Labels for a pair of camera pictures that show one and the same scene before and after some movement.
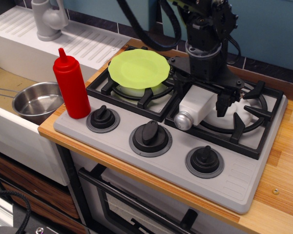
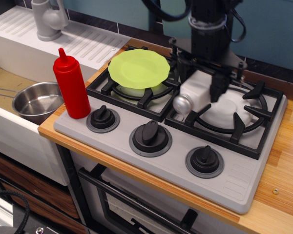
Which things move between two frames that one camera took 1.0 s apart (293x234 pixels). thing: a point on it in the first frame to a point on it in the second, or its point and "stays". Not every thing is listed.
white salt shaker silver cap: x=183 y=121 to x=195 y=95
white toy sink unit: x=17 y=57 stays
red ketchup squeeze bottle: x=73 y=86 stays
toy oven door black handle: x=183 y=224 stays
